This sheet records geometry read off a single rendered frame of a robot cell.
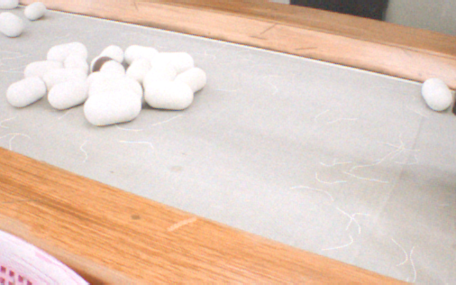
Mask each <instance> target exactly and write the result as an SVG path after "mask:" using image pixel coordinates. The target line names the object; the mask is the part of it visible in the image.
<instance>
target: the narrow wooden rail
mask: <svg viewBox="0 0 456 285"><path fill-rule="evenodd" d="M0 231H3V232H6V233H8V234H12V235H13V236H16V237H18V238H20V239H22V240H24V241H25V242H26V243H28V244H32V245H33V246H35V247H37V248H39V249H41V250H42V251H43V252H45V253H46V254H48V255H49V256H52V257H54V258H56V259H57V260H59V262H61V263H63V264H64V265H66V266H67V267H68V268H69V269H71V270H72V271H73V272H75V273H77V274H78V275H79V277H81V278H82V279H83V280H84V281H86V282H87V283H88V284H89V285H415V284H414V283H411V282H406V281H403V280H400V279H397V278H392V277H390V276H387V275H385V274H380V273H377V272H375V271H369V270H366V269H363V268H361V267H359V266H356V265H355V266H354V265H351V264H348V263H346V262H342V261H336V260H335V259H332V258H329V257H327V256H324V255H319V254H316V253H312V252H309V251H307V250H305V249H302V248H296V247H294V246H292V245H289V244H284V243H281V242H280V241H277V240H271V239H268V238H266V237H264V236H261V235H258V234H254V233H251V232H248V231H246V230H241V229H238V228H235V227H232V226H229V225H226V224H223V223H220V222H217V221H214V220H212V219H210V218H207V217H204V216H200V215H194V214H191V213H189V212H187V211H184V210H181V209H178V208H175V207H172V206H169V205H166V204H163V203H160V202H158V201H155V200H153V199H150V198H146V197H143V196H140V195H138V194H135V193H132V192H130V191H125V190H122V189H119V188H115V187H112V186H110V185H107V184H104V183H102V182H99V181H97V180H94V179H90V178H88V177H85V176H82V175H79V174H77V173H75V172H72V171H69V170H65V169H62V168H60V167H57V166H52V165H49V164H48V163H45V162H42V161H38V160H35V159H34V158H31V157H28V156H26V155H23V154H20V153H19V152H15V151H11V150H7V149H5V148H3V147H0Z"/></svg>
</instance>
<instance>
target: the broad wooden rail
mask: <svg viewBox="0 0 456 285"><path fill-rule="evenodd" d="M35 2H42V3H43V4H44V5H45V6H46V9H47V10H51V11H55V12H56V11H60V12H63V13H68V14H79V15H84V16H87V17H92V18H100V19H105V20H109V21H113V22H122V23H129V24H134V25H138V26H142V27H150V28H155V29H160V30H164V31H169V32H177V33H181V34H190V35H194V36H198V37H203V38H207V39H211V40H216V41H225V42H229V43H233V44H238V45H242V46H247V47H251V48H259V49H264V50H268V51H276V52H281V53H286V54H290V55H295V56H298V57H303V58H308V59H311V60H320V61H324V62H328V63H332V64H336V65H342V66H346V67H350V68H355V69H362V70H367V71H370V72H375V73H378V74H383V75H387V76H391V77H396V78H403V79H407V80H412V81H415V82H420V83H424V82H426V80H427V79H430V78H440V79H441V80H443V82H444V83H445V84H446V86H447V87H448V88H449V89H451V90H455V89H456V36H452V35H450V34H447V33H442V32H434V31H429V30H423V29H418V28H414V27H409V26H403V25H398V24H393V23H388V22H383V21H379V20H373V19H369V18H363V17H358V16H353V15H347V14H337V13H333V12H327V11H322V10H316V9H312V8H306V7H300V6H295V5H286V4H280V3H274V2H270V1H264V0H18V5H22V6H25V5H27V6H28V5H30V4H32V3H35Z"/></svg>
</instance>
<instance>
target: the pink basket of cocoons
mask: <svg viewBox="0 0 456 285"><path fill-rule="evenodd" d="M4 268H6V270H5V271H4ZM14 272H15V276H14ZM4 279H5V281H4ZM31 282H32V285H89V284H88V283H87V282H86V281H84V280H83V279H82V278H81V277H79V275H78V274H77V273H75V272H73V271H72V270H71V269H69V268H68V267H67V266H66V265H64V264H63V263H61V262H59V260H57V259H56V258H54V257H52V256H49V255H48V254H46V253H45V252H43V251H42V250H41V249H39V248H37V247H35V246H33V245H32V244H28V243H26V242H25V241H24V240H22V239H20V238H18V237H16V236H13V235H12V234H8V233H6V232H3V231H0V285H13V284H14V285H31Z"/></svg>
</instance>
